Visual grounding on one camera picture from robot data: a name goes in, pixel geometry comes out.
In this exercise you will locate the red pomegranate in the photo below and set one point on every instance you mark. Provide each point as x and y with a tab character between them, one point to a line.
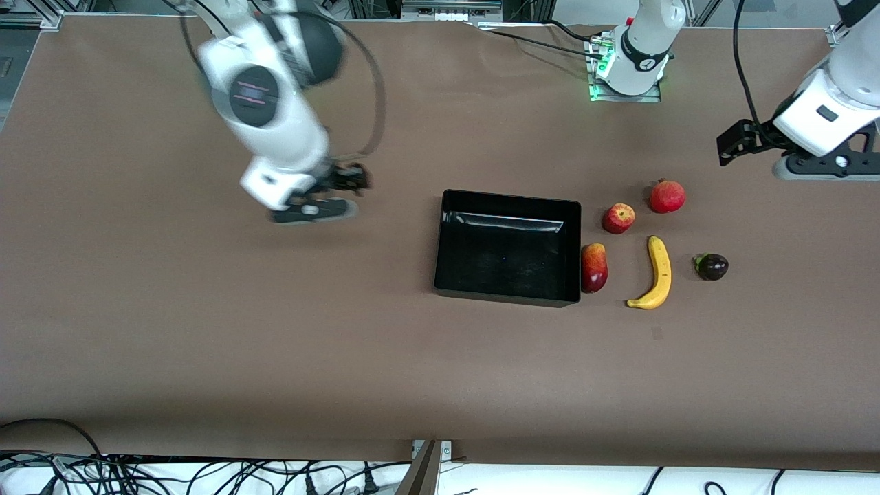
667	197

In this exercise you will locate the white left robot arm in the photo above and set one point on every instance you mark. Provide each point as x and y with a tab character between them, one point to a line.
646	48

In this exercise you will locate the red yellow mango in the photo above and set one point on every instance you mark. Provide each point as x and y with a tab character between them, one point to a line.
595	271

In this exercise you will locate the brown table cover sheet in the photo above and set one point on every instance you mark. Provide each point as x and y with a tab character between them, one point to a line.
275	330

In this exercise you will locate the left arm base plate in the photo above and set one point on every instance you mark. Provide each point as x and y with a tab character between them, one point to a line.
653	96

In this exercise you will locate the red apple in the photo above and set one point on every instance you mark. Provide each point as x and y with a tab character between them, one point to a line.
619	218

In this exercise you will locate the yellow banana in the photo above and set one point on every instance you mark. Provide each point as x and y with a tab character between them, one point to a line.
661	268

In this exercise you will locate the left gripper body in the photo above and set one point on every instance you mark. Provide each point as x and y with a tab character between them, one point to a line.
758	135

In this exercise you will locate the dark purple round fruit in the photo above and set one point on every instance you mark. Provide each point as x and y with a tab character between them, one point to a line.
713	267

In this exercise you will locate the silver frame bracket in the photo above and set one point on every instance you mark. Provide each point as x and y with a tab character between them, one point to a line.
447	448

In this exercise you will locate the aluminium frame profile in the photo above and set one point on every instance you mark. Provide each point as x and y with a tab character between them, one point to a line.
27	20

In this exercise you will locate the grey power strip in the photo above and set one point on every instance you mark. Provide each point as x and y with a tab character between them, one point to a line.
450	10

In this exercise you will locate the black rectangular plastic tray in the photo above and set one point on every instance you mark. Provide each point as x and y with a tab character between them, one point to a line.
509	261

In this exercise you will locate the grey support pole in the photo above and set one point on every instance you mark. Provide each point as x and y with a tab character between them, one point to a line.
419	474

